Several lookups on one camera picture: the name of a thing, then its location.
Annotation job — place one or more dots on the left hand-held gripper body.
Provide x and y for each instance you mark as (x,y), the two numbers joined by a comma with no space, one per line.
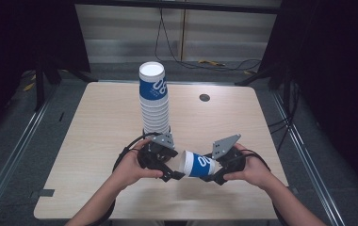
(163,141)

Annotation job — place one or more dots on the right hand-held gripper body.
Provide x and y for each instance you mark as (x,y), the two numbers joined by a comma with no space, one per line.
(222,146)

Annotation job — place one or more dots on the blue and white paper cup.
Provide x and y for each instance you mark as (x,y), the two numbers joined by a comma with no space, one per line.
(197,164)

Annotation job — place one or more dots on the black cup holder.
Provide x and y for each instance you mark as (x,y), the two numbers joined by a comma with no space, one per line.
(143,131)

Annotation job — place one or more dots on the stack of paper cups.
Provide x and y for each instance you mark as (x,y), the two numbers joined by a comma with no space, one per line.
(154,109)

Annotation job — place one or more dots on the person's right hand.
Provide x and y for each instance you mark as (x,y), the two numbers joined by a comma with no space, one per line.
(257,172)

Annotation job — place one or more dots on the person's left hand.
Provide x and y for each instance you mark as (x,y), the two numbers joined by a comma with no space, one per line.
(126,172)

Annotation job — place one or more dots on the round grey table grommet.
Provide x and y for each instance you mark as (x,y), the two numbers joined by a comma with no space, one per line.
(204,97)

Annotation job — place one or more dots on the black stand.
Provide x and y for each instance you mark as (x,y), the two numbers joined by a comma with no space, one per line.
(39,88)
(255,77)

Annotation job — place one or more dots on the grey tape piece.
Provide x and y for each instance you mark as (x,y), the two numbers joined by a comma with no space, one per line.
(43,193)
(294,190)

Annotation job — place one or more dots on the yellow floor tape strip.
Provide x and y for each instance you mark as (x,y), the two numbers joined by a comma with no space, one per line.
(210,62)
(29,87)

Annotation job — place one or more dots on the black overhead bar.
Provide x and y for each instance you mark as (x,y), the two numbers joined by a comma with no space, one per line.
(174,5)

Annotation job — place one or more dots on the black curtain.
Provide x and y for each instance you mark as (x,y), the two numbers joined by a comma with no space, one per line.
(334,62)
(17,37)

